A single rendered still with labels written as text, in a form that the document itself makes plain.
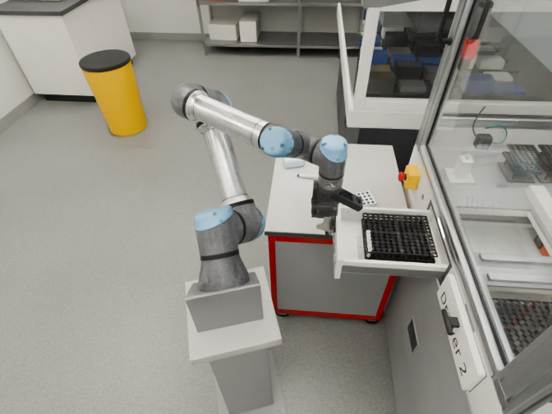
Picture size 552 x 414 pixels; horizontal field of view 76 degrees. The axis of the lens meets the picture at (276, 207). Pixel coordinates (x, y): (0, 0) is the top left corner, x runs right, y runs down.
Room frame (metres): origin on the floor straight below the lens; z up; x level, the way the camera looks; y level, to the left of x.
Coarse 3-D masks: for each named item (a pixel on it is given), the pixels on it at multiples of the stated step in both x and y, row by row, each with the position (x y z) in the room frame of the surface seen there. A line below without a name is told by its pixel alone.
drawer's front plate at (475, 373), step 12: (444, 288) 0.56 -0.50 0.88; (456, 288) 0.53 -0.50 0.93; (444, 300) 0.54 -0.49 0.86; (456, 300) 0.50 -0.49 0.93; (456, 312) 0.47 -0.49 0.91; (468, 324) 0.43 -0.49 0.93; (456, 336) 0.42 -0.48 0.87; (468, 336) 0.39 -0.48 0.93; (456, 348) 0.40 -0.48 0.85; (468, 348) 0.37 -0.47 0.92; (456, 360) 0.37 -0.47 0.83; (468, 360) 0.35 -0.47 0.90; (480, 360) 0.33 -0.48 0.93; (468, 372) 0.32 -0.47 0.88; (480, 372) 0.31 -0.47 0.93; (468, 384) 0.30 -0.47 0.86
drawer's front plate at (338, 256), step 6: (336, 222) 0.80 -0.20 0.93; (336, 228) 0.77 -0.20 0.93; (336, 234) 0.75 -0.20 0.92; (336, 240) 0.73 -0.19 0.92; (342, 240) 0.72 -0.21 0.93; (336, 246) 0.71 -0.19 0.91; (342, 246) 0.70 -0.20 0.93; (336, 252) 0.69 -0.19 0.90; (342, 252) 0.67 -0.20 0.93; (336, 258) 0.67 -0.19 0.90; (342, 258) 0.65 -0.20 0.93; (336, 264) 0.65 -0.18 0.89; (342, 264) 0.65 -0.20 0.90; (336, 270) 0.65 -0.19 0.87; (336, 276) 0.65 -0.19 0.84
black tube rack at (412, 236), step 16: (384, 224) 0.81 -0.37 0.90; (400, 224) 0.81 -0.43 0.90; (416, 224) 0.80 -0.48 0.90; (384, 240) 0.74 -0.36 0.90; (400, 240) 0.74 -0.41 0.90; (416, 240) 0.74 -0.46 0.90; (432, 240) 0.73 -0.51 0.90; (384, 256) 0.70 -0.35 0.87; (400, 256) 0.69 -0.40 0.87; (416, 256) 0.69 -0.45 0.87; (432, 256) 0.67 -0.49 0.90
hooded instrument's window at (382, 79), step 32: (352, 0) 2.19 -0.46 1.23; (352, 32) 1.98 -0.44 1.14; (384, 32) 1.59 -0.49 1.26; (416, 32) 1.57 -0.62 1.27; (448, 32) 1.56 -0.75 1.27; (352, 64) 1.79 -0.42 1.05; (384, 64) 1.58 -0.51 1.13; (416, 64) 1.57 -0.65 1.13; (352, 96) 1.62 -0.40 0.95; (384, 96) 1.58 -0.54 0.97; (416, 96) 1.56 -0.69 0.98
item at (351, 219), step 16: (368, 208) 0.90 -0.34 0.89; (384, 208) 0.89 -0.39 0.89; (352, 224) 0.87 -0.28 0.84; (432, 224) 0.84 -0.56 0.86; (352, 240) 0.80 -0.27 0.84; (352, 256) 0.73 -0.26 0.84; (352, 272) 0.66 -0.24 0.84; (368, 272) 0.65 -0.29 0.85; (384, 272) 0.65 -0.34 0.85; (400, 272) 0.64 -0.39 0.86; (416, 272) 0.64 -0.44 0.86; (432, 272) 0.63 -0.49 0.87
